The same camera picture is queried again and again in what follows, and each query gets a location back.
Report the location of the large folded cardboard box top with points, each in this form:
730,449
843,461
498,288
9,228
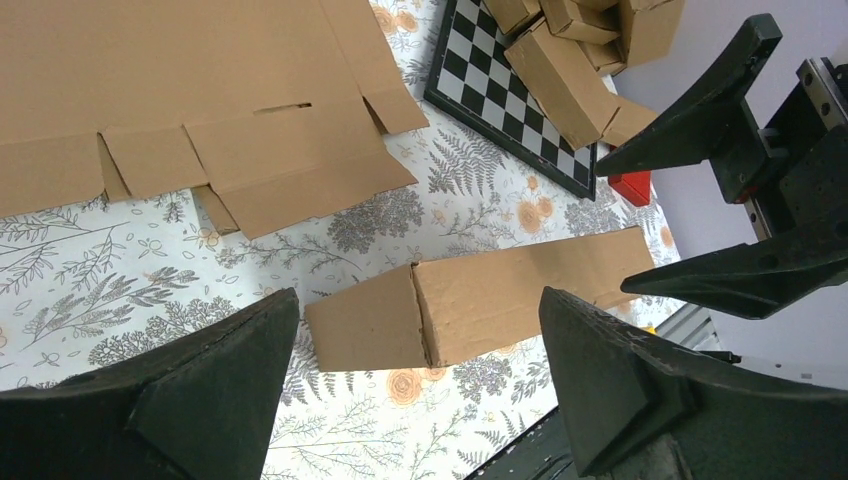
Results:
648,28

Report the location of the folded cardboard box on checkerboard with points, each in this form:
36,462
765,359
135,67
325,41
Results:
559,76

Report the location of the aluminium frame rail front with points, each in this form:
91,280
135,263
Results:
691,326

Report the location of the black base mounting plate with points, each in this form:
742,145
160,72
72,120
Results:
542,452

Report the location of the floral patterned table mat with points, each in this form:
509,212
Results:
96,282

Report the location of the black white checkerboard panel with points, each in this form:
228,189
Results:
471,80

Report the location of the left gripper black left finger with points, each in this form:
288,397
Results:
200,407

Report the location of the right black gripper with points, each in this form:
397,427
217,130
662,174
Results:
785,174

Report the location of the stack of flat cardboard blanks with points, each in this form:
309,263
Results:
273,112

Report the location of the folded cardboard box beside red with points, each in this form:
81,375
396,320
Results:
629,120

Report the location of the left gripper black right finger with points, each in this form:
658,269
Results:
637,406

